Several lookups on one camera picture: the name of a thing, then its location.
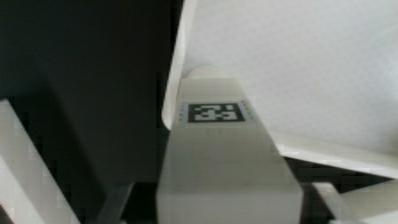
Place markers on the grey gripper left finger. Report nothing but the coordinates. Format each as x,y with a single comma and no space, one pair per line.
113,205

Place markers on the white desk top tray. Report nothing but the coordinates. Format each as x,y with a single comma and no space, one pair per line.
309,52

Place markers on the white right fence bar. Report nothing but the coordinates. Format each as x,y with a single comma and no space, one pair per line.
373,203

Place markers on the white desk leg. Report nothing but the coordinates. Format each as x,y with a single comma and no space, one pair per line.
225,182

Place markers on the white front fence bar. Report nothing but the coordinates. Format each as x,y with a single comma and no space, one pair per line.
30,196

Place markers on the white fence bar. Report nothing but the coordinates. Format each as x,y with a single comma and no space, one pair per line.
30,196
373,203

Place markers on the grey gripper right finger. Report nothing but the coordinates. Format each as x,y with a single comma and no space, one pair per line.
334,203

